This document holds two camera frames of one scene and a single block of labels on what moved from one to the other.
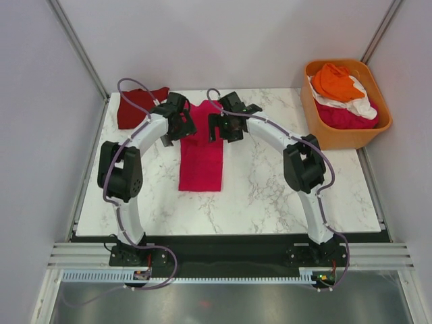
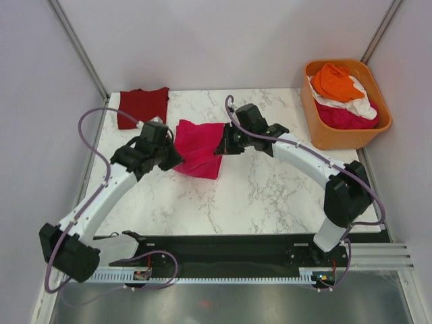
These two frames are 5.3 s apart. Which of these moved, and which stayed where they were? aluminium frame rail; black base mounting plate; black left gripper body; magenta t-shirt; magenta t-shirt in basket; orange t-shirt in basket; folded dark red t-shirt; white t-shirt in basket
Moved: black left gripper body; magenta t-shirt
Stayed: aluminium frame rail; folded dark red t-shirt; orange t-shirt in basket; black base mounting plate; white t-shirt in basket; magenta t-shirt in basket
